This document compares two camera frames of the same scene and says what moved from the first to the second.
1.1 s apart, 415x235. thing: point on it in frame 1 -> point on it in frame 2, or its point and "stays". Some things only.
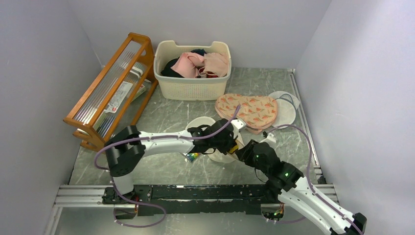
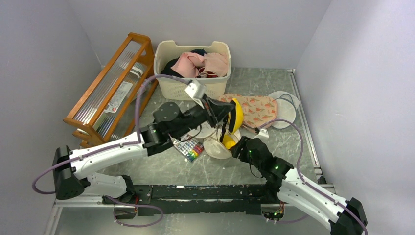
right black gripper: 245,153 stays
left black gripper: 232,139 -> 215,111
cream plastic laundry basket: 186,88 stays
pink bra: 215,62 stays
